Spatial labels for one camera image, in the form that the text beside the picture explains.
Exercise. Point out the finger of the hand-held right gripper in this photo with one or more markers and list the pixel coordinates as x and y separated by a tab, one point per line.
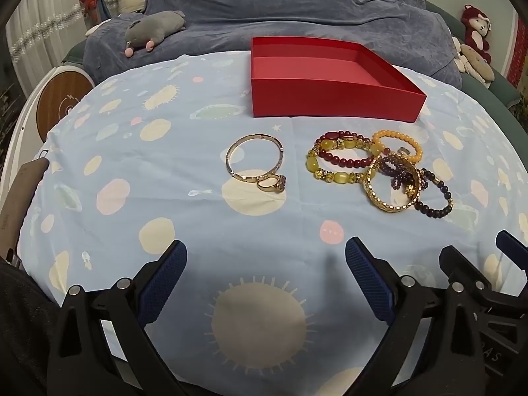
511	243
453	262

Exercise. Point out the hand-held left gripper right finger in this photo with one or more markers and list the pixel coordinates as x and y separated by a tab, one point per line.
367	274

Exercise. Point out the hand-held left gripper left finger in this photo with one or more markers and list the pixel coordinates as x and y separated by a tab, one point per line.
165	274

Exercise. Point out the wide gold bangle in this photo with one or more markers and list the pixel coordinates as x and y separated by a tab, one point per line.
385	203

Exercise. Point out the thin gold bangle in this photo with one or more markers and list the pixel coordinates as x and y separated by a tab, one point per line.
229	169

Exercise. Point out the red cardboard box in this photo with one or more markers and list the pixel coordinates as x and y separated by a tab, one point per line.
330	86

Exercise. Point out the light blue printed sheet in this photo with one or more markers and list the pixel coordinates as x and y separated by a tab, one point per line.
173	181

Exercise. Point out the small silver earring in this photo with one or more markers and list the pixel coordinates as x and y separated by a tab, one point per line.
405	151

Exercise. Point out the dark houseplant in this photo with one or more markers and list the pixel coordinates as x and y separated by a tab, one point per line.
522	111

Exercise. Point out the dark cloth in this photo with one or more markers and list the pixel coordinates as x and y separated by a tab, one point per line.
20	330

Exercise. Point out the green sofa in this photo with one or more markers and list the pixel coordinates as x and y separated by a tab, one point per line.
501	86

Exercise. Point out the beige padded bar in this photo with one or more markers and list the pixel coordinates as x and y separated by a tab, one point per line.
18	198

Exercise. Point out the beige plush toy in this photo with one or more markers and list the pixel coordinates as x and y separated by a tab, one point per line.
474	60

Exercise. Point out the round wooden disc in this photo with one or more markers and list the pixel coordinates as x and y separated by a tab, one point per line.
57	99

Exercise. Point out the red monkey plush toy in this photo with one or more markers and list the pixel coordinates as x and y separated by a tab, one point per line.
474	22

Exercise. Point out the grey plush toy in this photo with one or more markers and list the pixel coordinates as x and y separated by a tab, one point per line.
154	27

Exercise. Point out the white curtain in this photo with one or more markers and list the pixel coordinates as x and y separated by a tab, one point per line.
37	29

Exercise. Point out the grey-blue velvet blanket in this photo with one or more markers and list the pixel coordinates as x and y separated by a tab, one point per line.
288	4

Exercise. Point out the red wall banner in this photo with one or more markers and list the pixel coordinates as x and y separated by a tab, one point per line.
517	53

